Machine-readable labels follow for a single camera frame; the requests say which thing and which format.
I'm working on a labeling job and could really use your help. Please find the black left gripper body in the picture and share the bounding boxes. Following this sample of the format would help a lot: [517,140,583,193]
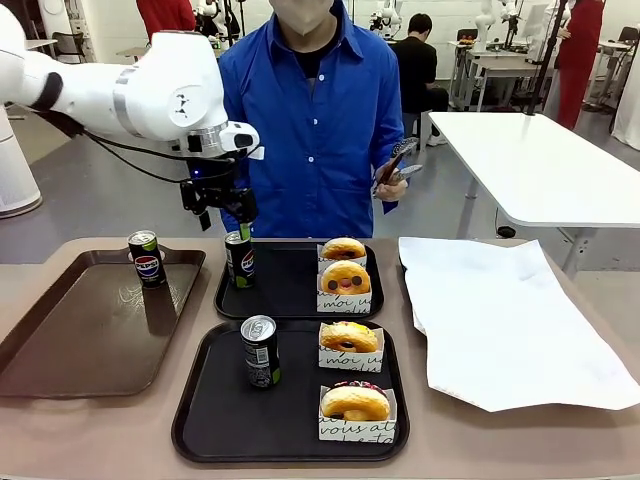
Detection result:
[189,158,239,209]

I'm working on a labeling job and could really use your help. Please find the black Pepsi can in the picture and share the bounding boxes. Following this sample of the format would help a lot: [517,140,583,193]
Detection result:
[240,314,282,390]
[127,229,167,290]
[223,230,257,291]

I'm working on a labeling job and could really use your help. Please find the chocolate donut with nuts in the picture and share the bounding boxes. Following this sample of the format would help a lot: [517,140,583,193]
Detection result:
[319,237,367,261]

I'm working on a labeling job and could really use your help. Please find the doughnut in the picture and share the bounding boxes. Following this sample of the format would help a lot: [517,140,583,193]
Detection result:
[318,387,399,444]
[316,272,374,315]
[318,327,386,374]

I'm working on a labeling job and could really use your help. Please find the yellow sprinkled donut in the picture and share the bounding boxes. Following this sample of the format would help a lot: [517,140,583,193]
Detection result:
[319,321,380,354]

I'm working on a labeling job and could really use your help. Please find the metal serving tongs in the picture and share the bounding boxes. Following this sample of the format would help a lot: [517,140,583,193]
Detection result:
[372,138,424,199]

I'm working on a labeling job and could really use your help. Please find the chocolate donut pink sprinkles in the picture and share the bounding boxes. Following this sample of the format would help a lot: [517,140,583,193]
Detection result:
[320,380,391,422]

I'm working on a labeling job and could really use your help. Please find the person's left forearm blue sleeve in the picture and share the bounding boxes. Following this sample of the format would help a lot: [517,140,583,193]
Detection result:
[369,107,407,176]

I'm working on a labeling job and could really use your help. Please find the person's left hand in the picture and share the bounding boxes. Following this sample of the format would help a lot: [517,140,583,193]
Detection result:
[372,168,409,204]

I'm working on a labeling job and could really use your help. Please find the black serving tray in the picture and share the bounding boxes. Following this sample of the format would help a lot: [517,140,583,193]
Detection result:
[171,319,411,464]
[213,238,385,321]

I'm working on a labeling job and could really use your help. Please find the person in blue shirt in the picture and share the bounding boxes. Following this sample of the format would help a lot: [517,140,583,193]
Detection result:
[218,0,409,240]

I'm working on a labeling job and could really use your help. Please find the brown serving tray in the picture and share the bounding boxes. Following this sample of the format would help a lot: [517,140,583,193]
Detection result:
[0,248,207,401]

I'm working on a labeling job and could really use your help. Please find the person in red top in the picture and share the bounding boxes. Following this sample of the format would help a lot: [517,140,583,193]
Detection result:
[135,0,197,44]

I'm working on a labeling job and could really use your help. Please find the gray office chair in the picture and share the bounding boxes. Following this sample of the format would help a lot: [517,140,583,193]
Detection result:
[52,30,87,65]

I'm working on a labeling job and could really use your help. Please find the seated person black shirt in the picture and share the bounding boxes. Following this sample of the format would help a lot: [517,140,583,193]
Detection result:
[389,13,451,147]

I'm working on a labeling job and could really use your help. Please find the white paper sheet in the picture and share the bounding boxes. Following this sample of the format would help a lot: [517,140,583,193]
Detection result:
[398,236,640,414]

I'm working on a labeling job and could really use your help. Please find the gray background workbench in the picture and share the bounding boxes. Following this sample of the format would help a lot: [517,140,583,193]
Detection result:
[449,39,556,112]

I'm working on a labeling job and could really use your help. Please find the white table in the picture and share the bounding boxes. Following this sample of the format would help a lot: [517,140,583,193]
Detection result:
[428,110,640,281]

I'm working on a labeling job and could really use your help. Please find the thick black pole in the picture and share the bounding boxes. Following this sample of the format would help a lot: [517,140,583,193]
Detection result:
[527,0,571,117]

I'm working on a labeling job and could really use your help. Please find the person in red apron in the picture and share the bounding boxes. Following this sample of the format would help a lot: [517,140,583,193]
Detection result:
[552,0,609,131]

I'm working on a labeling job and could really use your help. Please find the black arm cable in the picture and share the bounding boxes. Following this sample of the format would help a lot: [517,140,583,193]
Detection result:
[29,107,201,184]

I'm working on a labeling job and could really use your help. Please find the white cylinder pedestal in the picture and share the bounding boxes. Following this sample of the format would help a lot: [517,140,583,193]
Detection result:
[0,102,44,219]

